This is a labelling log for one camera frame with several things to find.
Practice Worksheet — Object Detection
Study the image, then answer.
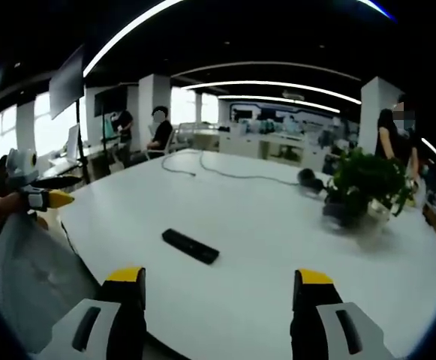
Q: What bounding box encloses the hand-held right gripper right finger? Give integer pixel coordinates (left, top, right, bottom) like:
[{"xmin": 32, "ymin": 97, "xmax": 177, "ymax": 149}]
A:
[{"xmin": 290, "ymin": 268, "xmax": 395, "ymax": 360}]

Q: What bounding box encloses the black monitor on stand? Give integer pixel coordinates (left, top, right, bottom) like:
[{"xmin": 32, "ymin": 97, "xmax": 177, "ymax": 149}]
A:
[{"xmin": 48, "ymin": 44, "xmax": 91, "ymax": 185}]

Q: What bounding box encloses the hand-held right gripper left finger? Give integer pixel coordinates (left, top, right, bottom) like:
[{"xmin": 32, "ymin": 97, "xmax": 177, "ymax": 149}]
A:
[{"xmin": 37, "ymin": 266, "xmax": 147, "ymax": 360}]

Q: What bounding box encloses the green potted plant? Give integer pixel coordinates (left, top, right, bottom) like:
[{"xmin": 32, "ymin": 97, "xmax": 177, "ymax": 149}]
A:
[{"xmin": 322, "ymin": 147, "xmax": 416, "ymax": 230}]

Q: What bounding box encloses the black remote control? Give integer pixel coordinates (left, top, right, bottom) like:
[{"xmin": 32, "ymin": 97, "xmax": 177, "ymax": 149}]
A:
[{"xmin": 161, "ymin": 228, "xmax": 221, "ymax": 266}]

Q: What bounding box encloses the grey mesh office chair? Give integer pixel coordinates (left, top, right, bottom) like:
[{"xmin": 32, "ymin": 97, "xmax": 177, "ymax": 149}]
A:
[{"xmin": 0, "ymin": 209, "xmax": 102, "ymax": 356}]

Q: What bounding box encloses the grey cable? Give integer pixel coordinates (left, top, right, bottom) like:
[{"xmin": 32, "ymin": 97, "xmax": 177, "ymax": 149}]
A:
[{"xmin": 161, "ymin": 149, "xmax": 301, "ymax": 187}]

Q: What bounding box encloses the white computer monitor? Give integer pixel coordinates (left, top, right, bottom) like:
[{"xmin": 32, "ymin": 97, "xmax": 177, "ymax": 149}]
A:
[{"xmin": 66, "ymin": 124, "xmax": 80, "ymax": 162}]

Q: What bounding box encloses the white office chair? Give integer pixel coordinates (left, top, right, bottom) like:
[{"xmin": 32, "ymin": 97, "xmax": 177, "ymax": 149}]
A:
[{"xmin": 144, "ymin": 129, "xmax": 177, "ymax": 161}]

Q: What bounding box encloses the black round device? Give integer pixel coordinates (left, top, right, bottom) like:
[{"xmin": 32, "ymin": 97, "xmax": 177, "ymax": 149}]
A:
[{"xmin": 297, "ymin": 168, "xmax": 326, "ymax": 196}]

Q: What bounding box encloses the white office desk row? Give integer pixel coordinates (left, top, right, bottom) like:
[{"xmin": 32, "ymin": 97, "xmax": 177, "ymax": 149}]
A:
[{"xmin": 193, "ymin": 127, "xmax": 333, "ymax": 170}]

